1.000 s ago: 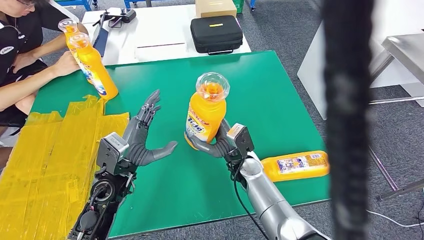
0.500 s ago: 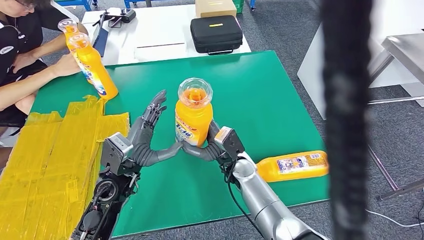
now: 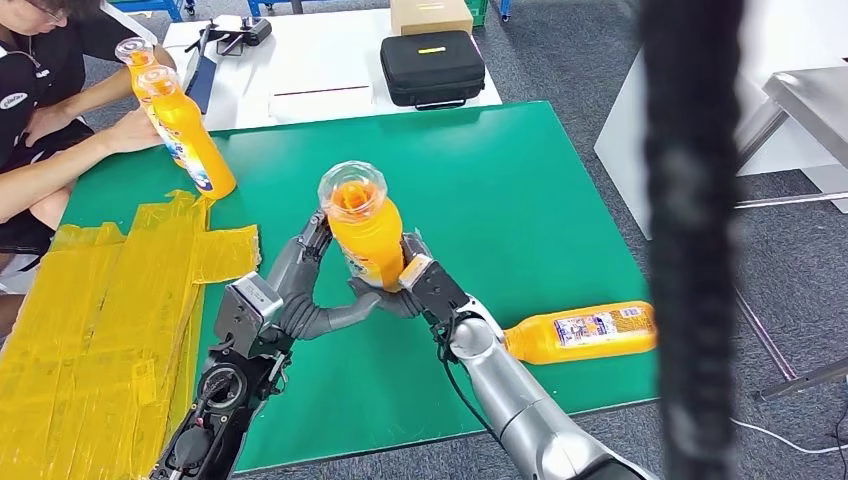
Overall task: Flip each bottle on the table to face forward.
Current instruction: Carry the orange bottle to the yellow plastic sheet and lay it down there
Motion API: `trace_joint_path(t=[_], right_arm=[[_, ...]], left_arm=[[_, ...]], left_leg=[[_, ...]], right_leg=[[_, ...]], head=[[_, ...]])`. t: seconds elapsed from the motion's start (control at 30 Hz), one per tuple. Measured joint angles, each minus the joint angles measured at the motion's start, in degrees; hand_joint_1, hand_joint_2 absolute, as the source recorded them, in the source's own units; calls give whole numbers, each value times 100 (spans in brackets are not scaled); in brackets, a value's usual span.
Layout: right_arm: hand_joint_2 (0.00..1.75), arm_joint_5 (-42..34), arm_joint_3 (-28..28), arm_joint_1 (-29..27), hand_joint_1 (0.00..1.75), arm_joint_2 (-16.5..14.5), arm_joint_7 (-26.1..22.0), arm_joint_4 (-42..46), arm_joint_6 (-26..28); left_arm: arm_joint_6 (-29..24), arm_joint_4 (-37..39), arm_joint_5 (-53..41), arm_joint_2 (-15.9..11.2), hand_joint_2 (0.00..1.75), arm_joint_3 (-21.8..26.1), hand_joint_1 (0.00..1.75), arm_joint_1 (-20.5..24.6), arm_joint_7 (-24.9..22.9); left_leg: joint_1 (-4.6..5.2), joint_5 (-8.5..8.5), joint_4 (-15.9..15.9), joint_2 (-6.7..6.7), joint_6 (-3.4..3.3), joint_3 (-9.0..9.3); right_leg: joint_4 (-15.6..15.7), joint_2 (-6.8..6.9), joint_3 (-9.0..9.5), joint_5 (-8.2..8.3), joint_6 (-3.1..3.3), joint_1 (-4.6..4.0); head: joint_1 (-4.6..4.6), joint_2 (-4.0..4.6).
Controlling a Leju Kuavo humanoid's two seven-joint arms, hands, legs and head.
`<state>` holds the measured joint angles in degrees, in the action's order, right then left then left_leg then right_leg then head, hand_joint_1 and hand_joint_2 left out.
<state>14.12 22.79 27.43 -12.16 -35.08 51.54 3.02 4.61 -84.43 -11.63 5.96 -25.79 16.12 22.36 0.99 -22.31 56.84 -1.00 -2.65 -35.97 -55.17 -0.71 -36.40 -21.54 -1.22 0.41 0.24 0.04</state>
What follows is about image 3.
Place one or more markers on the person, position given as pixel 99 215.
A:
pixel 40 73

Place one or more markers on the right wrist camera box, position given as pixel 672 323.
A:
pixel 437 291

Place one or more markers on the person's left hand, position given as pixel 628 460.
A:
pixel 50 126

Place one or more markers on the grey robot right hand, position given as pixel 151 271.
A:
pixel 387 305

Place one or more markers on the person's left forearm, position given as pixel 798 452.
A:
pixel 99 89

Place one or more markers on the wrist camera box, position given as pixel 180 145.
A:
pixel 255 295
pixel 437 291

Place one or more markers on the yellow taped plastic sheet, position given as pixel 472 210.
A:
pixel 79 331

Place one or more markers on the black zip case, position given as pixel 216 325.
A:
pixel 432 69

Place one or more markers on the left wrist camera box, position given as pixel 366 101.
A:
pixel 255 295

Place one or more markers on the green plastic crate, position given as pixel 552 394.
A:
pixel 476 12

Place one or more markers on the black handheld device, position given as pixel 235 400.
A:
pixel 252 32

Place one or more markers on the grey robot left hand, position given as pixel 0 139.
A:
pixel 295 285

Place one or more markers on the orange detergent bottle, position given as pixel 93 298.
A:
pixel 192 142
pixel 583 331
pixel 368 232
pixel 132 53

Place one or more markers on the white panel board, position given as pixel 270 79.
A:
pixel 795 33

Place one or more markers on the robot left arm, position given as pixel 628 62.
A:
pixel 212 411

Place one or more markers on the dark blue flat board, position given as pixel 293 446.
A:
pixel 205 83

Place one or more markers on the person's right forearm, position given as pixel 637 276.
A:
pixel 46 179

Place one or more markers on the person's right hand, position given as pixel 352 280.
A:
pixel 136 132

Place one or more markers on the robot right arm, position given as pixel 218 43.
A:
pixel 503 391

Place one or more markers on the cardboard box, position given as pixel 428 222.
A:
pixel 430 18

